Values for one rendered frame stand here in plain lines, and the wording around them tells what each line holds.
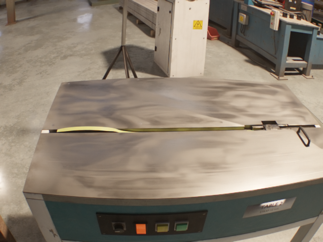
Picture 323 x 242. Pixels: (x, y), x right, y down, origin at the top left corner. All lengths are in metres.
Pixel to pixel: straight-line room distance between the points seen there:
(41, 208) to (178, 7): 2.23
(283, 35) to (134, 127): 2.62
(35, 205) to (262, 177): 0.54
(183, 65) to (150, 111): 1.97
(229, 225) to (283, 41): 2.70
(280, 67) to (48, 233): 3.00
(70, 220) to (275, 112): 0.71
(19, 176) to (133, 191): 1.31
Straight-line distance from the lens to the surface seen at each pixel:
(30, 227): 1.56
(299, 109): 1.07
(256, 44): 3.72
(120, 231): 0.68
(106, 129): 0.80
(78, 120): 0.86
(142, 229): 0.68
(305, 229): 1.03
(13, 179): 1.86
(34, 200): 0.68
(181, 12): 2.65
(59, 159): 0.72
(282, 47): 3.28
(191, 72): 2.89
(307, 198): 0.82
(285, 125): 0.93
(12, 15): 7.07
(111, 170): 0.68
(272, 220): 0.83
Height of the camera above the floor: 1.19
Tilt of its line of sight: 33 degrees down
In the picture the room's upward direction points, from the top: 4 degrees clockwise
